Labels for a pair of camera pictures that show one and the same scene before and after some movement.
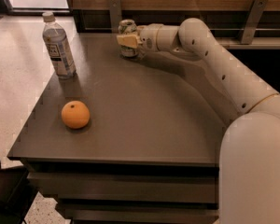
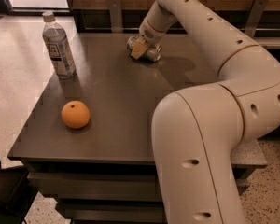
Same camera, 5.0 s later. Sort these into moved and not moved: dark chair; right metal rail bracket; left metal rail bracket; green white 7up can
Moved: green white 7up can
Not moved: right metal rail bracket; dark chair; left metal rail bracket
